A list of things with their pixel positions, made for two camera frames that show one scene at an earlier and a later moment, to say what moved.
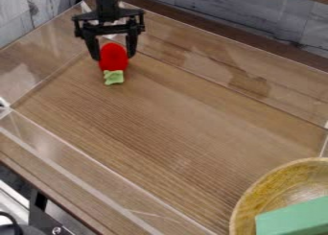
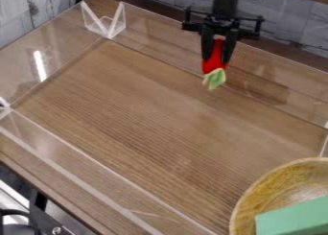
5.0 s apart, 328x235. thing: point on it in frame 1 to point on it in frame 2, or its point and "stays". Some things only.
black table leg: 40,200 stays
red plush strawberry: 113,60 to 212,67
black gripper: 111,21 to 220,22
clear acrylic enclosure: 152,156 stays
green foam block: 305,219 stays
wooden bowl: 296,184 stays
